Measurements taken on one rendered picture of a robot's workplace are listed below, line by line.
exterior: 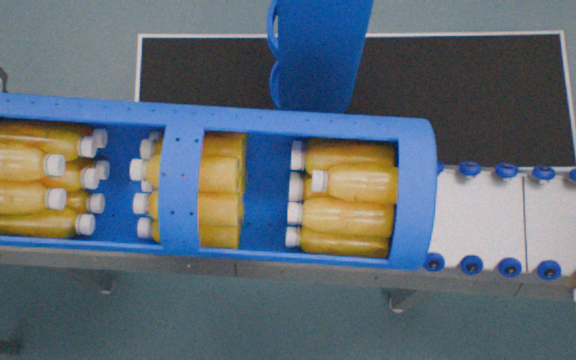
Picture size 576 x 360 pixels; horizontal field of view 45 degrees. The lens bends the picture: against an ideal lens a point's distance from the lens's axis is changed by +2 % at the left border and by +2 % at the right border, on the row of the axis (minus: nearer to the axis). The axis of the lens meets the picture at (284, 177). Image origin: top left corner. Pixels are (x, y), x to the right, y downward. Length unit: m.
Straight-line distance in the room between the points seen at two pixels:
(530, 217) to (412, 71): 1.06
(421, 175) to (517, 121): 1.33
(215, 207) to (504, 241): 0.62
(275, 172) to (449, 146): 1.06
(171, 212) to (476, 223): 0.66
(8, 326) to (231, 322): 0.73
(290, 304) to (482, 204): 1.01
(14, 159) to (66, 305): 1.21
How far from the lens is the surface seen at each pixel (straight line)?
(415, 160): 1.18
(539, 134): 2.49
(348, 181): 1.21
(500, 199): 1.53
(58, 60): 2.74
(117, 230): 1.42
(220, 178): 1.22
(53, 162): 1.30
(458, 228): 1.49
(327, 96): 2.11
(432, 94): 2.44
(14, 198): 1.34
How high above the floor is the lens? 2.33
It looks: 73 degrees down
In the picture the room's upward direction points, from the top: straight up
